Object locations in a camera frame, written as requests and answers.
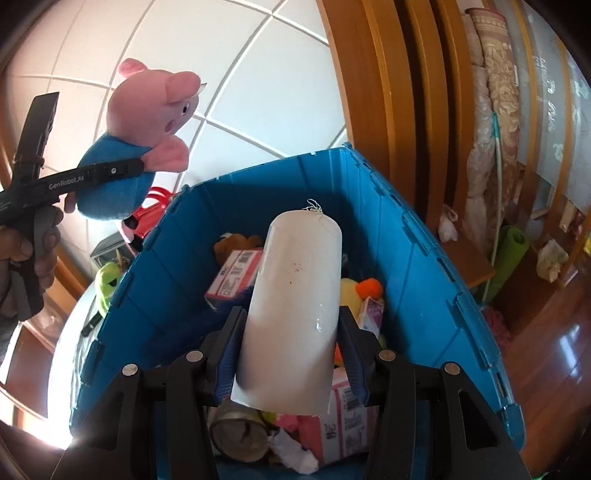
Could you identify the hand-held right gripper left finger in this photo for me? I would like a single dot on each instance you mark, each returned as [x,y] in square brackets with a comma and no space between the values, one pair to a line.
[226,374]

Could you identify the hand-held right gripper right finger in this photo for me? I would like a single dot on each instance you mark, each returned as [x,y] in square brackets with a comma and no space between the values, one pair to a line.
[356,376]

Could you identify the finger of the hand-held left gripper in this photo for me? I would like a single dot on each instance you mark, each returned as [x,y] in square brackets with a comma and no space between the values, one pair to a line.
[120,167]

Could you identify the pink pig plush toy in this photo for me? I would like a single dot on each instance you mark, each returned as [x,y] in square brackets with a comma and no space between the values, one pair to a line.
[134,115]

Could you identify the white paper roll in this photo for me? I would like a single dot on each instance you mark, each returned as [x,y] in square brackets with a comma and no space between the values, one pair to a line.
[291,314]

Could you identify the green frog plush toy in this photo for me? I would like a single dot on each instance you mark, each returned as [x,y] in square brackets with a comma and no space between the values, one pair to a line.
[108,281]

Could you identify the blue plastic crate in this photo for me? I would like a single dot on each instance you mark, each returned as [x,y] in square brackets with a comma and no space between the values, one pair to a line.
[415,258]

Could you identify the person's left hand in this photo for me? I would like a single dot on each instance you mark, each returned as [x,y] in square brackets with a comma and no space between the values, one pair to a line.
[16,247]

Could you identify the pink white printed carton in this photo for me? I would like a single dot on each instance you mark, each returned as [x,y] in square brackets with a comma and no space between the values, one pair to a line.
[344,424]

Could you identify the red hard-shell carry case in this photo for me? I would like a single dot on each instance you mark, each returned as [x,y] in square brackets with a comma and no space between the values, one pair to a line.
[159,203]

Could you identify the clear tape roll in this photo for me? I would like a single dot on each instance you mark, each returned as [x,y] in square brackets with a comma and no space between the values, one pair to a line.
[240,434]

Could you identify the small pink purple carton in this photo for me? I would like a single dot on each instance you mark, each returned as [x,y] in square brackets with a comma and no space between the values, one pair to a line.
[371,316]

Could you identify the black gift box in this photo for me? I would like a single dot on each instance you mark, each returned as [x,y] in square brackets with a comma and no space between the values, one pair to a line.
[108,251]

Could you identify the yellow orange plush toy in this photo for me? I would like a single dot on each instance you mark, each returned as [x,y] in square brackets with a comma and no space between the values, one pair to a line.
[355,290]

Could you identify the pink white barcode box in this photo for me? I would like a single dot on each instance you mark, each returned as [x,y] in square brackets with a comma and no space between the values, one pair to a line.
[235,277]

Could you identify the white crumpled cloth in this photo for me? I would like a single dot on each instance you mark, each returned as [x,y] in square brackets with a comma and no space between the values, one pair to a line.
[293,451]

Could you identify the brown plush toy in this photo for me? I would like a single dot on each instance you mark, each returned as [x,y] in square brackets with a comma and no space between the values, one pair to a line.
[235,243]

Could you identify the small black device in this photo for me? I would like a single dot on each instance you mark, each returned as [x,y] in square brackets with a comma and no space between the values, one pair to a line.
[92,324]

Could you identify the pink fluffy item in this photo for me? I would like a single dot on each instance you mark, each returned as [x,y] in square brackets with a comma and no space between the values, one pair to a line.
[496,323]

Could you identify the small white bundle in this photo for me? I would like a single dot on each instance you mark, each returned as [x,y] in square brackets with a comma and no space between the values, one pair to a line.
[447,226]

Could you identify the green yoga mat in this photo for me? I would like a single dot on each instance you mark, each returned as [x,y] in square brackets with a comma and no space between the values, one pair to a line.
[508,249]

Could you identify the white crumpled bag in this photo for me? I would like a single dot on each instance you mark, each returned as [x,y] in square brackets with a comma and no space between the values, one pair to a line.
[551,259]

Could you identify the light blue pole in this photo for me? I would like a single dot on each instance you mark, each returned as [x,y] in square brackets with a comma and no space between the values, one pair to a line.
[497,184]

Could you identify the patterned rolled rug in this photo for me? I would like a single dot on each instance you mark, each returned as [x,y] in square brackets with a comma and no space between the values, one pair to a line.
[496,92]

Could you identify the frosted glass door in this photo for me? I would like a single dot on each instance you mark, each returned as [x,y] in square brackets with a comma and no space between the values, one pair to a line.
[554,92]

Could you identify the wooden headboard frame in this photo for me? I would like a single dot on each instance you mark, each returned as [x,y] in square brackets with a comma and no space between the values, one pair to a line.
[392,92]

